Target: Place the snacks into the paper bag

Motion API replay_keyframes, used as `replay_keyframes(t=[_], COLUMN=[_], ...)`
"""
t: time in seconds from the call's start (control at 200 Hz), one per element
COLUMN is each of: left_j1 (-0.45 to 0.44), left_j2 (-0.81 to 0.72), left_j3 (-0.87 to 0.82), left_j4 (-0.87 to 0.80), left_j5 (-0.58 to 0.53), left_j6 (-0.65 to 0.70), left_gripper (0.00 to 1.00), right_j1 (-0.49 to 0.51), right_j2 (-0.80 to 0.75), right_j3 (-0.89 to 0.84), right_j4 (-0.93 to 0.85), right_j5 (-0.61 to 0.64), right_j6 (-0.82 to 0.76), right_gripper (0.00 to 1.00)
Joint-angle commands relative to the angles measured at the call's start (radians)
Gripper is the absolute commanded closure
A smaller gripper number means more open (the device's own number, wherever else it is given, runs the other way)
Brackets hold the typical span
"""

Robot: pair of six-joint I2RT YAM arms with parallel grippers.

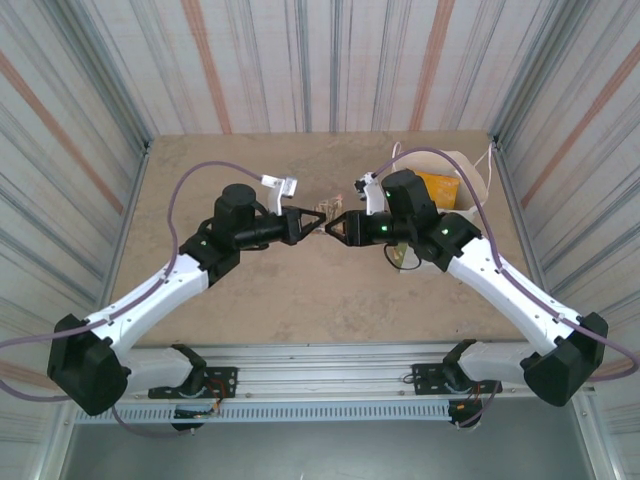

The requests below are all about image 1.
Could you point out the small tan snack packet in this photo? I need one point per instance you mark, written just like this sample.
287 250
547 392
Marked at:
330 206

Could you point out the orange snack bag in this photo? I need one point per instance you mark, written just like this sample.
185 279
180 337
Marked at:
440 190

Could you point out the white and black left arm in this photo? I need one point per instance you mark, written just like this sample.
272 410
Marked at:
145 300

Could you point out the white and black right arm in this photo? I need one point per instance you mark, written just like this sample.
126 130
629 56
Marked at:
515 295

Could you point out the white paper bag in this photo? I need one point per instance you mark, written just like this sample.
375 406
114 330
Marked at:
435 162

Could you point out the small circuit board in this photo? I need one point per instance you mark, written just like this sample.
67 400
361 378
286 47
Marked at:
195 413
462 407

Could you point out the grey metal shelf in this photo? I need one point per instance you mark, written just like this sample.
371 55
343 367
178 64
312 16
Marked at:
320 455

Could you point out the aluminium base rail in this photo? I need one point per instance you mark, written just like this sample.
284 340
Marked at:
320 370

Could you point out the black mount plate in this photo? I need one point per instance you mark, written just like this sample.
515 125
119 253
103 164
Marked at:
225 382
425 380

